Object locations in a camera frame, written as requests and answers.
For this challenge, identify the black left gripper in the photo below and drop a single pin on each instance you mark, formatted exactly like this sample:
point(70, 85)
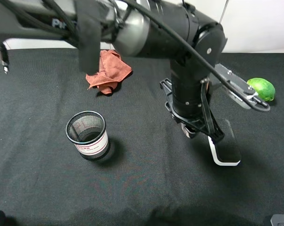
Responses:
point(189, 105)

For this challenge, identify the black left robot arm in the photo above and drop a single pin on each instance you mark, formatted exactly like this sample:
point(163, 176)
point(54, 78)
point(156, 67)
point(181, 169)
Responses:
point(189, 39)

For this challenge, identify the black white board eraser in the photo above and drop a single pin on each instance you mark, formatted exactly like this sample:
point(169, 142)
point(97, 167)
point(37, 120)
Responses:
point(227, 151)

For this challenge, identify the green lime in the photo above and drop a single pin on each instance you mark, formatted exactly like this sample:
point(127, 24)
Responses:
point(263, 87)

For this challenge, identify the black tablecloth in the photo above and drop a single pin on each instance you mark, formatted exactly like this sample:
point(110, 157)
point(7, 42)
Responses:
point(153, 175)

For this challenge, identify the rust orange crumpled cloth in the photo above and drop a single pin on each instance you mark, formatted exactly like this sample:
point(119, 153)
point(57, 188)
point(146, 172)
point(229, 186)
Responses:
point(112, 71)

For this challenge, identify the black mesh pen cup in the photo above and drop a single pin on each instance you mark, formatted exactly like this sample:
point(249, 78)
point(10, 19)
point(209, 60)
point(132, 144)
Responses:
point(87, 131)

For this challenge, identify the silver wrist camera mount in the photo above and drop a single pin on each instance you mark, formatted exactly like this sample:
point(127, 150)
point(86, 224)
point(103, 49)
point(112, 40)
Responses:
point(240, 85)

